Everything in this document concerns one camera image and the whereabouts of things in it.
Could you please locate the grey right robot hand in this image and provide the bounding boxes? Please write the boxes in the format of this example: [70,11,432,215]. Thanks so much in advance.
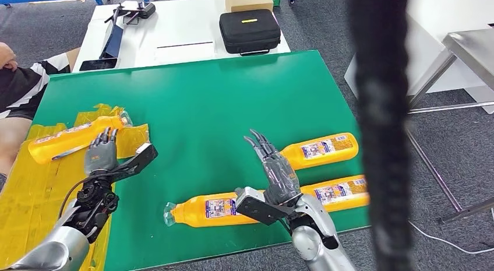
[243,129,302,207]

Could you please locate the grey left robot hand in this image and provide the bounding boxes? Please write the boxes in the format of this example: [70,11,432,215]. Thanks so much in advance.
[84,127,119,177]

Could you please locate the person's hand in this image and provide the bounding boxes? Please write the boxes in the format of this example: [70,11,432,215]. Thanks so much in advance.
[0,42,19,72]

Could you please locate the orange bottle clear cap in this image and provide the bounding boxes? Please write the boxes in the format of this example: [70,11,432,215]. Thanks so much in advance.
[278,132,359,171]
[27,111,133,165]
[163,190,271,228]
[300,174,371,213]

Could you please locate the person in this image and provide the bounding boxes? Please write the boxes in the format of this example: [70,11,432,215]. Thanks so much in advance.
[0,42,82,180]

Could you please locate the yellow tape patch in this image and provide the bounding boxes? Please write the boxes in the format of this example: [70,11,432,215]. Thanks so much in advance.
[0,104,151,271]

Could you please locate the black tablet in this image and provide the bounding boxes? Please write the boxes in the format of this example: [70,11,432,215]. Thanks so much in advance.
[79,57,119,72]

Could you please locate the navy blue bar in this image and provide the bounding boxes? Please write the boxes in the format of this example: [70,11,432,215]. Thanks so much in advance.
[99,20,125,60]

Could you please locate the green table mat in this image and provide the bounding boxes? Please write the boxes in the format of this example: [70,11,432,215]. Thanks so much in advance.
[31,50,371,270]

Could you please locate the black carrying case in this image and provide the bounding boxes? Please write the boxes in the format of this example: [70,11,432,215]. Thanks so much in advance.
[218,9,282,56]

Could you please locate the white table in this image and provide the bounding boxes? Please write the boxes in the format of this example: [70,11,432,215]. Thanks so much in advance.
[72,0,291,73]

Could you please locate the cardboard box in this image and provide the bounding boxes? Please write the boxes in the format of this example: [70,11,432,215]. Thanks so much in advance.
[224,0,275,13]

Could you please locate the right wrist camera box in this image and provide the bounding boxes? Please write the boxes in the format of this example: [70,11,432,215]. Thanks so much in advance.
[234,186,298,226]

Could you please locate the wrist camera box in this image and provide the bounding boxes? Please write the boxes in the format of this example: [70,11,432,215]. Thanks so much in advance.
[234,186,298,226]
[112,143,158,183]

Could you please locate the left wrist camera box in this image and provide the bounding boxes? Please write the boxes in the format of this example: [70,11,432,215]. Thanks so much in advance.
[112,143,158,183]

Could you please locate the black blurred cable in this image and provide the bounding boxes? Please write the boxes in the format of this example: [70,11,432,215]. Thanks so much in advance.
[348,0,418,271]

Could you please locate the white floor cable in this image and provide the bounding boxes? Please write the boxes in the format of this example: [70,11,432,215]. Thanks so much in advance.
[409,222,494,256]

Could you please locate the steel table frame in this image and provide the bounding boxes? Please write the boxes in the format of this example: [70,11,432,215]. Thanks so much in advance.
[407,29,494,226]

